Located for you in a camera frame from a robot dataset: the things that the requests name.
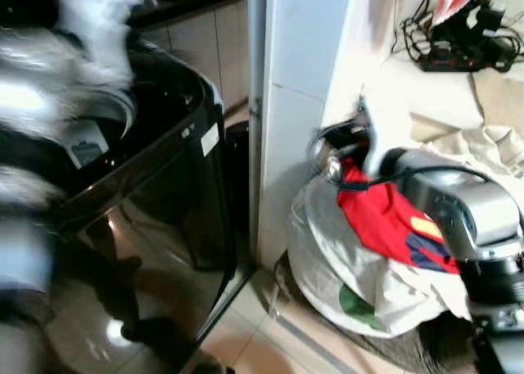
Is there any black top-load washing machine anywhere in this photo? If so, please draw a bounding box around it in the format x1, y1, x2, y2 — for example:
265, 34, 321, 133
0, 32, 250, 374

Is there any white cloth with green print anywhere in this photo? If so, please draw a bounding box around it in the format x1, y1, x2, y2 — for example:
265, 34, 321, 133
287, 178, 472, 339

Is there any grey metal door frame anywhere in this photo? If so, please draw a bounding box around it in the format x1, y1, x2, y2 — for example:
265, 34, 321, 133
246, 0, 269, 270

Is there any red garment with navy stripes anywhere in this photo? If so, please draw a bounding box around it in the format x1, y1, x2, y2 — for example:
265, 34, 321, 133
337, 160, 461, 275

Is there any grey woven laundry basket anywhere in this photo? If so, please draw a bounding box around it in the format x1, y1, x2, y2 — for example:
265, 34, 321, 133
273, 251, 492, 370

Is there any black power strip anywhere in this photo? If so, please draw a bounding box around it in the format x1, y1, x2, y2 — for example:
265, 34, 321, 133
416, 50, 518, 74

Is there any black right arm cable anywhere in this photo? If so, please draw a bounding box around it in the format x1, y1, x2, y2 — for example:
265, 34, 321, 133
306, 122, 515, 228

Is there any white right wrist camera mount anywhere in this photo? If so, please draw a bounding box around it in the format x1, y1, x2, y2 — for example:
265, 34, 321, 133
359, 100, 392, 180

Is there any cream crumpled cloth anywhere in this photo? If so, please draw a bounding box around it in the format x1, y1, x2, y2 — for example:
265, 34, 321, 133
408, 124, 524, 205

